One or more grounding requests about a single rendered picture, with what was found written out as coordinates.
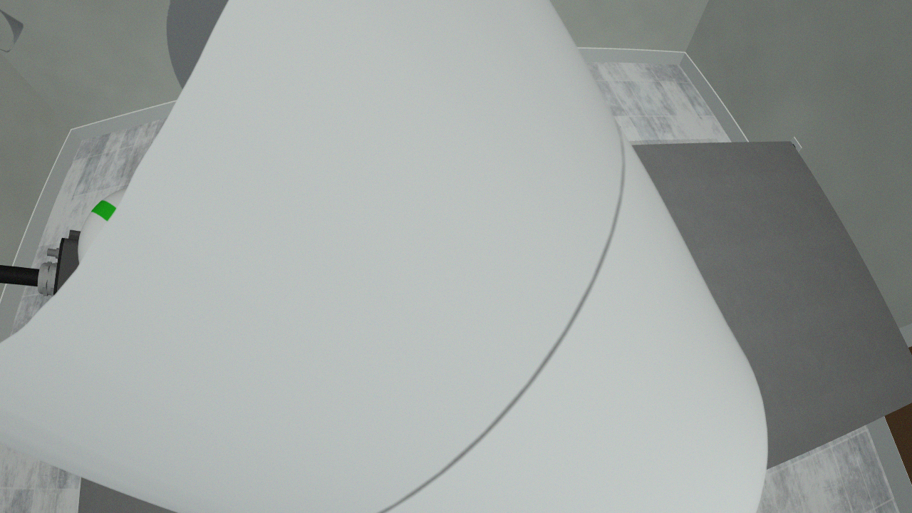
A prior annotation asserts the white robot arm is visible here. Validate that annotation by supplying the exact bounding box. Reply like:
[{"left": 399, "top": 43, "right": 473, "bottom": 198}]
[{"left": 0, "top": 0, "right": 768, "bottom": 513}]

